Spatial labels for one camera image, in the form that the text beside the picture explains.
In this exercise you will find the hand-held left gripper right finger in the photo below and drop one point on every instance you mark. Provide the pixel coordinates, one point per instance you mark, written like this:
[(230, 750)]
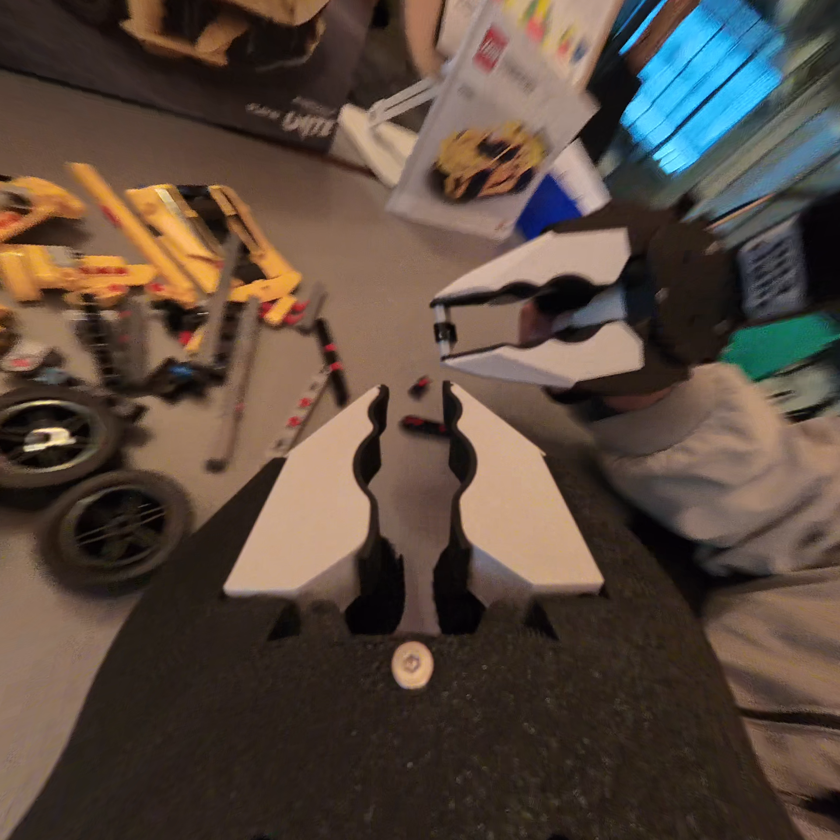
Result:
[(525, 525)]

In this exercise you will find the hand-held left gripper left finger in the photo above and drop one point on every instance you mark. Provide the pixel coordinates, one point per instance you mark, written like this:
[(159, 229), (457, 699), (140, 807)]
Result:
[(308, 525)]

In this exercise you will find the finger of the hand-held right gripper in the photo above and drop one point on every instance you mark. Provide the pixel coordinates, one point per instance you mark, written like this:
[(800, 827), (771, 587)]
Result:
[(590, 358), (558, 259)]

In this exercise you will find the person's right forearm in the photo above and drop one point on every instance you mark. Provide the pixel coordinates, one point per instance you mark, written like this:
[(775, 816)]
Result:
[(689, 446)]

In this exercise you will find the blue plastic bin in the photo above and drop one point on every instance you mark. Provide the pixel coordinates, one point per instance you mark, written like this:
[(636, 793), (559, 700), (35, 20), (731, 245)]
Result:
[(541, 210)]

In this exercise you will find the green board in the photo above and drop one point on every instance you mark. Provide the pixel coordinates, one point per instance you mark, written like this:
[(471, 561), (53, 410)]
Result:
[(774, 348)]

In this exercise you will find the grey toy beam red pins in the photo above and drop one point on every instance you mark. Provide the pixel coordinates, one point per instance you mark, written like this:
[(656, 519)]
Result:
[(298, 413)]

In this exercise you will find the toy car instruction booklet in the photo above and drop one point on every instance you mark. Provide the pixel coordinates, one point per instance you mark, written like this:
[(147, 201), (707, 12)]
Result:
[(472, 164)]

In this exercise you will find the long dark toy beam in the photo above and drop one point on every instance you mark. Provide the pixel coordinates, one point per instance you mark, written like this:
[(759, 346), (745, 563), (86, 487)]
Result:
[(236, 387)]

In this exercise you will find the tiny black piece red pin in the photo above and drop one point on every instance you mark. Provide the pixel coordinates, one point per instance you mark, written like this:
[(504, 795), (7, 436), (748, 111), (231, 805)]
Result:
[(418, 387)]

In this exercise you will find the black toy wheel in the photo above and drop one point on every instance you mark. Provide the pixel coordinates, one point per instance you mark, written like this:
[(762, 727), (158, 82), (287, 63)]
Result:
[(118, 525), (49, 436)]

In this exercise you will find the blue-lit window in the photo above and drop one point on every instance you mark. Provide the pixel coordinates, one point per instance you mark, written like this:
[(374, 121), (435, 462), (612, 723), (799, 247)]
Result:
[(695, 85)]

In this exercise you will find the white booklet stand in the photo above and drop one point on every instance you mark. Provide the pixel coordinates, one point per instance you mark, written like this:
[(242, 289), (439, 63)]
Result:
[(394, 105)]

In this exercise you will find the partly built yellow toy car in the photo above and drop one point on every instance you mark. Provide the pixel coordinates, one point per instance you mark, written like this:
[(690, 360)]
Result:
[(170, 223)]

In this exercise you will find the black toy car box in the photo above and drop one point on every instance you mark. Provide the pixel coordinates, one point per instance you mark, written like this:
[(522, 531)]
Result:
[(197, 92)]

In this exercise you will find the toy brick wall poster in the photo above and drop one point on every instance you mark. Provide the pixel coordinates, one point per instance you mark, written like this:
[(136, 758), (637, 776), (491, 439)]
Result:
[(558, 26)]

